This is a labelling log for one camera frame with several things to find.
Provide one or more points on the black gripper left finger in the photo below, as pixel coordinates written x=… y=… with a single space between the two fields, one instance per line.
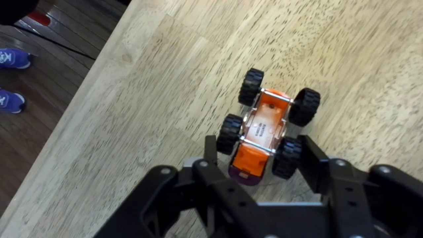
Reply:
x=211 y=150

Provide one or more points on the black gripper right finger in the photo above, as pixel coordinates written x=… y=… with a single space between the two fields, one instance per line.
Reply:
x=315 y=166

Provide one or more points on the purple toy monster truck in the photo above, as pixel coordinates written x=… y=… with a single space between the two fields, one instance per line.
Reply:
x=261 y=136

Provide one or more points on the blue right sneaker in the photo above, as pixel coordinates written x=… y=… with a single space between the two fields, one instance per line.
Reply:
x=15 y=59

